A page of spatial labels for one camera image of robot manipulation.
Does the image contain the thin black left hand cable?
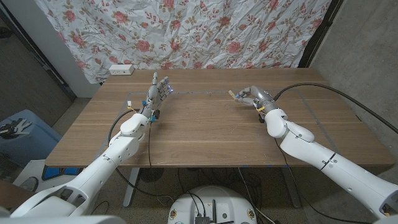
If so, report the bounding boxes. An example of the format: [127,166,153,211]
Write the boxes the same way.
[147,121,175,203]

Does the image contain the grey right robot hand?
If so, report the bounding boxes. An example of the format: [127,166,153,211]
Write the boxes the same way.
[234,85,279,124]

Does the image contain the thin black right hand cable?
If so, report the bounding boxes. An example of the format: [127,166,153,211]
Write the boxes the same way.
[274,138,374,224]

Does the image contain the black module with antenna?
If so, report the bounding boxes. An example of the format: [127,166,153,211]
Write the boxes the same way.
[194,198,234,224]

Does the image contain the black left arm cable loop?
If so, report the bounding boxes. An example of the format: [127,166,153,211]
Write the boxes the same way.
[107,108,139,147]

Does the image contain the grey shoe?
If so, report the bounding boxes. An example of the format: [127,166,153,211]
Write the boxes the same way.
[19,176,40,192]

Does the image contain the white table leg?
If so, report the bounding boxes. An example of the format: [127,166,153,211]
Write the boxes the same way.
[123,167,141,208]

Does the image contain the black and white gloves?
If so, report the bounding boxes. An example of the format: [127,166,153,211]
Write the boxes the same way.
[0,118,33,140]

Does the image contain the thin black hand cable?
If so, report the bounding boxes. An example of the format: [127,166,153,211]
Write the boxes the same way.
[147,121,175,203]
[274,138,374,224]

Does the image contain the white power strip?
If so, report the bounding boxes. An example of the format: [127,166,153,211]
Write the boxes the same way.
[108,64,135,76]

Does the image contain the black round floor fan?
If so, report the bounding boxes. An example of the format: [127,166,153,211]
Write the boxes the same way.
[139,167,165,183]

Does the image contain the floral rose backdrop cloth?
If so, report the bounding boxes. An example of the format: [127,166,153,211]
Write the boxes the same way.
[33,0,333,85]

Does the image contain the black backdrop stand pole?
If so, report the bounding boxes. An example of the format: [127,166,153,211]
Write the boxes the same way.
[298,0,345,68]

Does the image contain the grey table leg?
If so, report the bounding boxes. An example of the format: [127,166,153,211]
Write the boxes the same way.
[281,167,302,208]

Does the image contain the blue plastic bin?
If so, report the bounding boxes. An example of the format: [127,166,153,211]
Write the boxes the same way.
[0,108,62,167]

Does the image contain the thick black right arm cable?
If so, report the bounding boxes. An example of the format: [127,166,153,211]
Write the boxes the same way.
[272,82,398,134]

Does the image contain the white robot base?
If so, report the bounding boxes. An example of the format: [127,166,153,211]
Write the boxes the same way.
[167,185,257,224]

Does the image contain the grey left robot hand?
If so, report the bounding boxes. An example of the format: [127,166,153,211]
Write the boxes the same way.
[139,72,174,123]

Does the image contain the white floor cable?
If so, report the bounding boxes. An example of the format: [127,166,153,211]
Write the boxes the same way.
[238,167,277,224]

